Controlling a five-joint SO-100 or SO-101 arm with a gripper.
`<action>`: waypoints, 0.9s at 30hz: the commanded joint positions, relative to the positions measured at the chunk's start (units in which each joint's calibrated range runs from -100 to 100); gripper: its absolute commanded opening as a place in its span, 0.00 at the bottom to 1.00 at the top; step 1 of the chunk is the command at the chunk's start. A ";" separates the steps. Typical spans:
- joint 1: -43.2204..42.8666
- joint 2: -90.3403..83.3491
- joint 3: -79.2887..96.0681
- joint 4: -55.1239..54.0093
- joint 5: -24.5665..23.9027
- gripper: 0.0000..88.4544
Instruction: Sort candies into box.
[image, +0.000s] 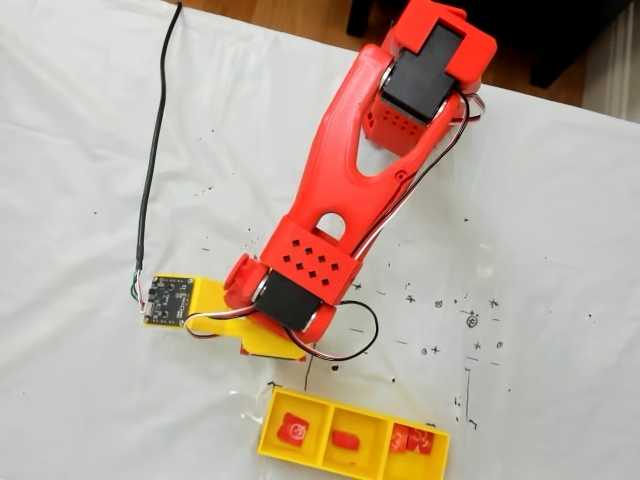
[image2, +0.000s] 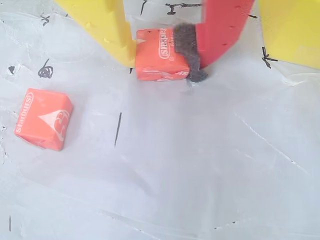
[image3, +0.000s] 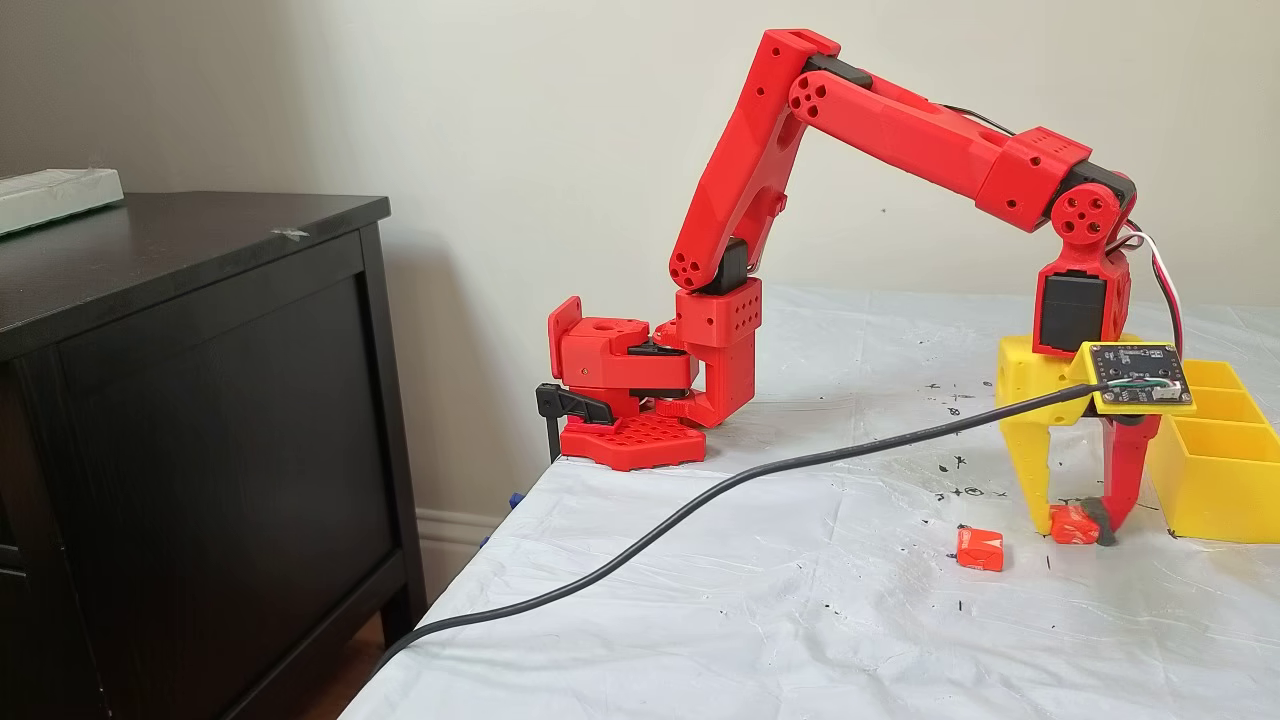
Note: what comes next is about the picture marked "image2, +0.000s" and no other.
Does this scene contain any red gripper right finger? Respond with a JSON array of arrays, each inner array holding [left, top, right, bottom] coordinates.
[[173, 0, 255, 83]]

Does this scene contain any red-orange starburst candy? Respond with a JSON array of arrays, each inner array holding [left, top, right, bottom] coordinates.
[[134, 28, 190, 82], [14, 87, 74, 152]]

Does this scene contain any white plastic table cover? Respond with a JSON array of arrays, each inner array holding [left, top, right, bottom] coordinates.
[[0, 0, 320, 240]]

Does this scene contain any yellow three-compartment box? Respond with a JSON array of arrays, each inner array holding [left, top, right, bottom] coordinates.
[[257, 0, 320, 70]]

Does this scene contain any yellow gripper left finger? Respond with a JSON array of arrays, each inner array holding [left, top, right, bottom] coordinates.
[[53, 0, 138, 68]]

